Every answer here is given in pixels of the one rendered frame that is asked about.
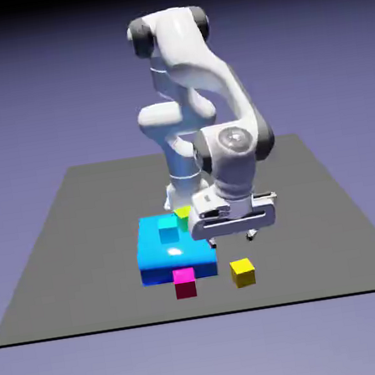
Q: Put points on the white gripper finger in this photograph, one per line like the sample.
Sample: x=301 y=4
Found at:
x=211 y=242
x=250 y=235

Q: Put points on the small yellow cube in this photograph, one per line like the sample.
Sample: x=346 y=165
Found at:
x=243 y=272

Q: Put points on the small magenta cube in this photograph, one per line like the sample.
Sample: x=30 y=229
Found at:
x=184 y=282

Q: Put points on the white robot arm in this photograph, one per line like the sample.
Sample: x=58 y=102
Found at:
x=195 y=61

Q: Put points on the small lime green cube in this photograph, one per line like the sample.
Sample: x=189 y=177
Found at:
x=182 y=216

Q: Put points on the small cyan cube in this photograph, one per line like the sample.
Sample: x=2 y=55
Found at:
x=168 y=230

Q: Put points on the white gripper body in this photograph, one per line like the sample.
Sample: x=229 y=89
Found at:
x=233 y=223

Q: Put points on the large blue box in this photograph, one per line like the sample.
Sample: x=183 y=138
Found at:
x=175 y=255

